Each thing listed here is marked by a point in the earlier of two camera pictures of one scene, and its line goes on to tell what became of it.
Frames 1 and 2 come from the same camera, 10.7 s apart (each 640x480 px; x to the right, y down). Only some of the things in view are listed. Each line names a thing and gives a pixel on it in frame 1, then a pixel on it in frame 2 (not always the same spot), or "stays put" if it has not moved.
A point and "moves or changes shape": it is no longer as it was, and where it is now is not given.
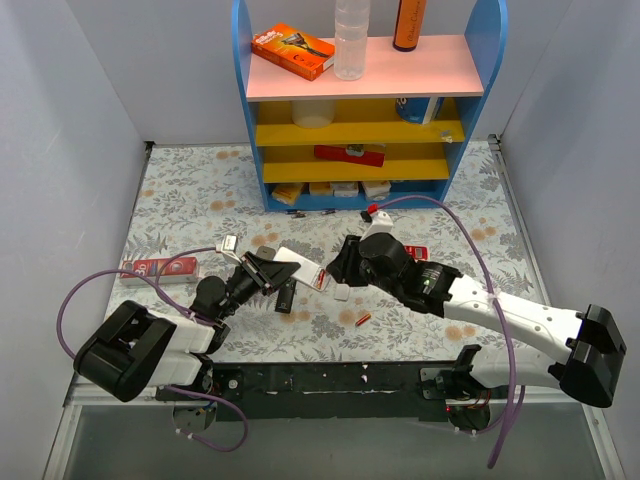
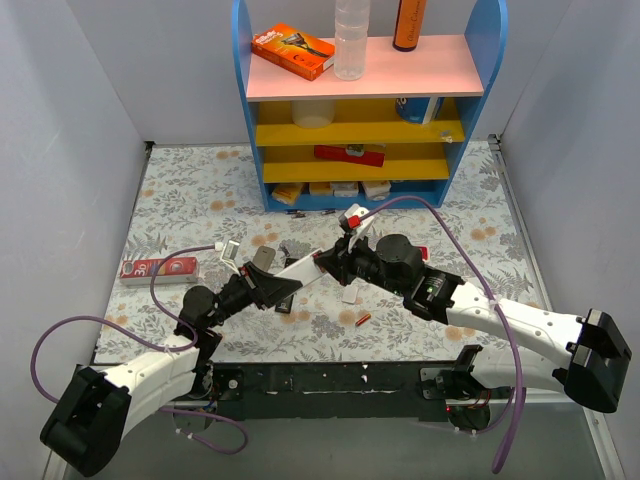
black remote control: x=284 y=300 stays put
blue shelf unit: x=388 y=142 stays put
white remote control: x=309 y=272 moves or changes shape
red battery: x=363 y=319 stays put
